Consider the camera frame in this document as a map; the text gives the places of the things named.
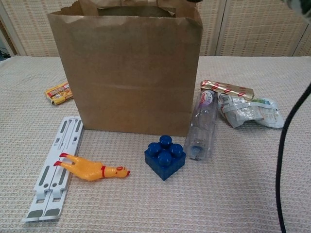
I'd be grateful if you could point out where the gold red packet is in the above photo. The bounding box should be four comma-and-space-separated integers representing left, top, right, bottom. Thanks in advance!
200, 79, 255, 101

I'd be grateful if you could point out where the white green packet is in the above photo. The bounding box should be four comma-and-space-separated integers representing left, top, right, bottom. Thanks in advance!
217, 93, 284, 130

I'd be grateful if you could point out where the transparent plastic bottle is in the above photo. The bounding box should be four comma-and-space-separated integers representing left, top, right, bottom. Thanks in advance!
184, 90, 218, 161

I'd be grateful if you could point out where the brown paper bag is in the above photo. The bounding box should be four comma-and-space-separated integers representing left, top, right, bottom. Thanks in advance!
47, 0, 204, 138

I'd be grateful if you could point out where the yellow candy packet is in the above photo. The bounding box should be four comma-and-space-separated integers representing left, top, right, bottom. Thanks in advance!
45, 82, 73, 105

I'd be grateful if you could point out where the woven folding screen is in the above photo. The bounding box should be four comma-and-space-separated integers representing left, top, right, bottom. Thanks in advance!
0, 0, 311, 58

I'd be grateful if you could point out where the blue building block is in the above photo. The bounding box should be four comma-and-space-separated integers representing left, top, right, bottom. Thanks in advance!
144, 135, 187, 182

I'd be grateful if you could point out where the beige woven tablecloth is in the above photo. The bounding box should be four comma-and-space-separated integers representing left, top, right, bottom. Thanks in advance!
0, 55, 311, 233

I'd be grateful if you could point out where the yellow rubber chicken toy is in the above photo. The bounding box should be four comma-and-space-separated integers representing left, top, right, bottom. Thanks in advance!
53, 152, 131, 182

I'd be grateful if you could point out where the white folding laptop stand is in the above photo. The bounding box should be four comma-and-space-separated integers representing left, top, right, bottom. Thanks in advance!
21, 116, 85, 223

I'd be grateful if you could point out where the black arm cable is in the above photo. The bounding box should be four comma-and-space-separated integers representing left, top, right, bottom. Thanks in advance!
276, 83, 311, 233

